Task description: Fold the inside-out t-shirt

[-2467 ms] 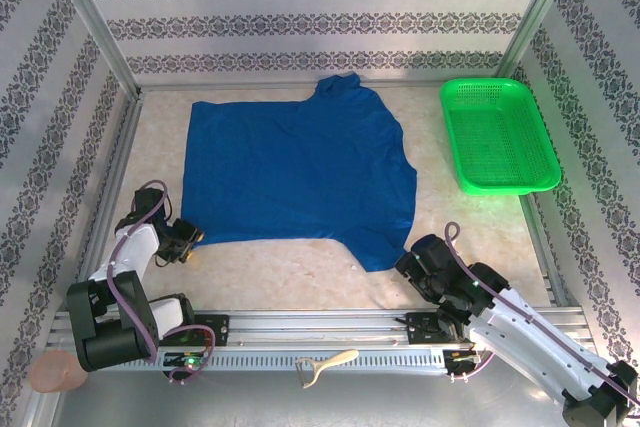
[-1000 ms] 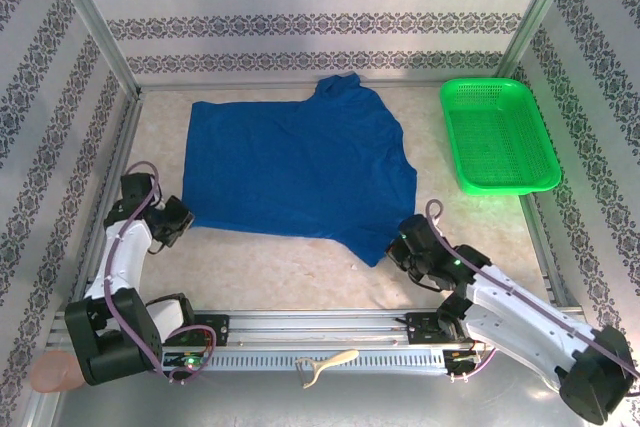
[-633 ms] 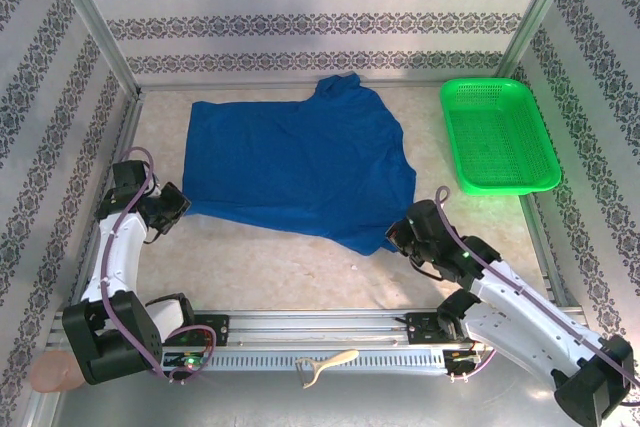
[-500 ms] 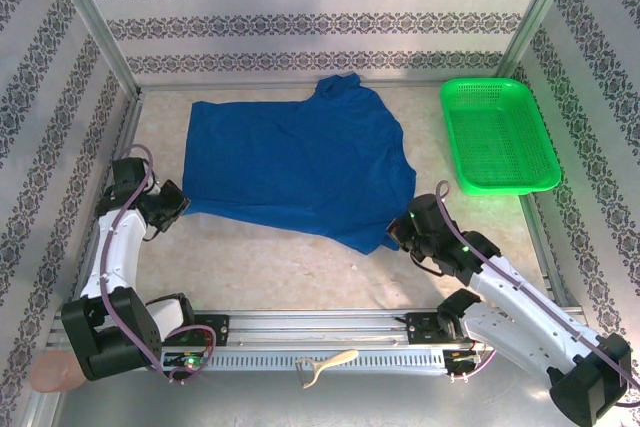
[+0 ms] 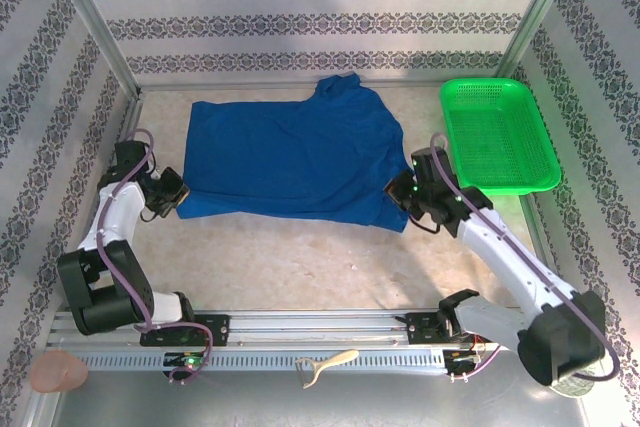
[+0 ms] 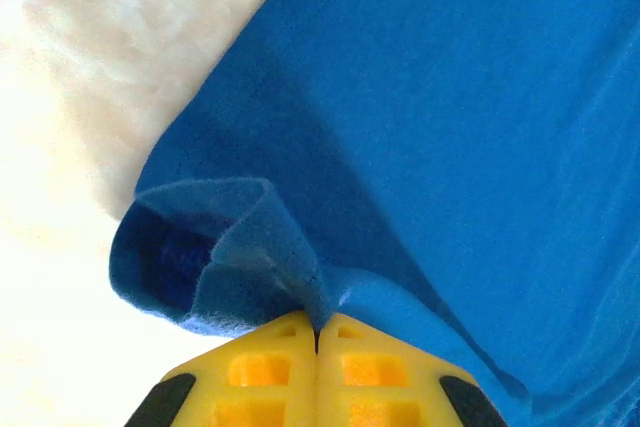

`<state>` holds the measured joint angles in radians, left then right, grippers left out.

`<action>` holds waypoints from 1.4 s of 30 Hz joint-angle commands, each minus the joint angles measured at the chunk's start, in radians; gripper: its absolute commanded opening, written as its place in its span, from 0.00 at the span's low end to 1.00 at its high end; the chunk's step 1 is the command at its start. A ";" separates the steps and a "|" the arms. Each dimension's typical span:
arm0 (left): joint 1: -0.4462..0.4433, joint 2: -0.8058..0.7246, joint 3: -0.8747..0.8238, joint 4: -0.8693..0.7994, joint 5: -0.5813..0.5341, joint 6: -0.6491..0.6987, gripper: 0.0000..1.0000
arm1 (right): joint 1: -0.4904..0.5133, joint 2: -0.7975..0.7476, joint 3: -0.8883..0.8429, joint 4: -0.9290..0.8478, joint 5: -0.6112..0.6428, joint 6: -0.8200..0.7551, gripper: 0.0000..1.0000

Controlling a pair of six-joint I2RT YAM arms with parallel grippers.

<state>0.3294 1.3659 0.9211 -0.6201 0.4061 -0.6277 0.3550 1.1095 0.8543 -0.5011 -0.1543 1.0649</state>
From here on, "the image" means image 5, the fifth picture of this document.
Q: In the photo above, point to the blue t-shirt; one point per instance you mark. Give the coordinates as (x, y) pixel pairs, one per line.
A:
(290, 157)

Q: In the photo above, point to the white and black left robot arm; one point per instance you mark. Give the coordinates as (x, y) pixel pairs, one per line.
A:
(115, 217)

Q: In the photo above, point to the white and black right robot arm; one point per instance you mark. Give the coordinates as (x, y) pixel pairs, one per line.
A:
(500, 252)

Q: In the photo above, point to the green plastic basket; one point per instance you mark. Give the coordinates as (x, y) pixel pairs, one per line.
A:
(500, 127)

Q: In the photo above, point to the small circuit board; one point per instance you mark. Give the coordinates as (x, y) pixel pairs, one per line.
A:
(190, 361)
(462, 356)

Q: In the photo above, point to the cream vegetable peeler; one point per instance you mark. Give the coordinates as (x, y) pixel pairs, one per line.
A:
(342, 358)

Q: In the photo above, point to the translucent pink cup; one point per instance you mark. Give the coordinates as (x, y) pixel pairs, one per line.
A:
(57, 372)

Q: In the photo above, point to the round green patterned disc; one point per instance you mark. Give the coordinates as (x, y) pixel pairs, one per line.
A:
(575, 389)

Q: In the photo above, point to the aluminium side frame rail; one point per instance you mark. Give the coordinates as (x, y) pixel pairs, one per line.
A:
(536, 227)
(129, 117)

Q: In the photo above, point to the long aluminium frame rail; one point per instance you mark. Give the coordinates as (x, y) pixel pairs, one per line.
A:
(225, 84)

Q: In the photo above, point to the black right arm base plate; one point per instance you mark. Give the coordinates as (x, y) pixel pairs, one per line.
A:
(420, 327)

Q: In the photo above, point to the aluminium frame post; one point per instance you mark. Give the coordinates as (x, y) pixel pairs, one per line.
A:
(90, 17)
(540, 12)

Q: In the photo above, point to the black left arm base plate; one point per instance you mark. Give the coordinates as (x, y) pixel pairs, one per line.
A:
(220, 329)

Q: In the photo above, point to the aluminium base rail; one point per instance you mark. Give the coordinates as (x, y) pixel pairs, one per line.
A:
(310, 327)

